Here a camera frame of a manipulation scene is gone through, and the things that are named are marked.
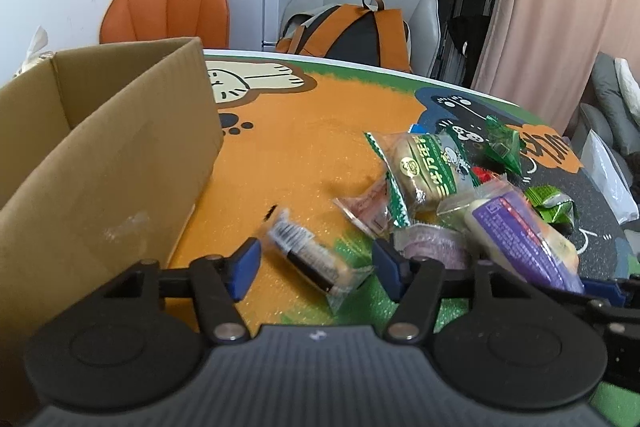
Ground clear pink snack packet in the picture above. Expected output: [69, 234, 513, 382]
[332, 179, 401, 239]

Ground grey sofa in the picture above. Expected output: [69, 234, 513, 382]
[570, 52, 640, 208]

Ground red snack packet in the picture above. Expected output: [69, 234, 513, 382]
[472, 166, 507, 186]

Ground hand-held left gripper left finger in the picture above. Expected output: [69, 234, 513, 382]
[100, 238, 263, 345]

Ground purple bread packet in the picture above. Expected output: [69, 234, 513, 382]
[437, 184, 586, 294]

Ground white crumpled bag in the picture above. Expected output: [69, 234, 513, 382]
[14, 26, 57, 78]

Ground green triangular candy packet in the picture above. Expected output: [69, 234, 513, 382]
[484, 114, 525, 175]

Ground black garment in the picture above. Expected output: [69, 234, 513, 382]
[446, 13, 493, 58]

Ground orange chair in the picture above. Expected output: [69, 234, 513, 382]
[99, 0, 231, 50]

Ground small green snack packet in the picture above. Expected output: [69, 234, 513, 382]
[524, 184, 577, 226]

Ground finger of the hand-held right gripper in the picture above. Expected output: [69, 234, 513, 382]
[581, 274, 640, 324]

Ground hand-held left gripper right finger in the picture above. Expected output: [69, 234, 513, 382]
[372, 238, 540, 345]

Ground orange and black backpack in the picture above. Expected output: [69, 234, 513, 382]
[275, 0, 414, 74]

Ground white plastic bag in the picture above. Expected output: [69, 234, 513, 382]
[580, 129, 640, 226]

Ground grey chair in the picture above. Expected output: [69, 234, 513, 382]
[277, 0, 443, 78]

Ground green bun packet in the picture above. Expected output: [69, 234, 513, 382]
[365, 131, 482, 229]

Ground brown cardboard box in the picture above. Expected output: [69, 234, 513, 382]
[0, 37, 225, 427]

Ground white pillow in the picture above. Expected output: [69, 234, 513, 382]
[614, 57, 640, 128]

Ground pink curtain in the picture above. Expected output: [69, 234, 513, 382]
[470, 0, 640, 138]

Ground printed cartoon table mat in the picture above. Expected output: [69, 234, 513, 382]
[162, 51, 640, 427]

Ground dark chocolate snack packet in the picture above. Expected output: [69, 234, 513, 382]
[267, 207, 375, 314]

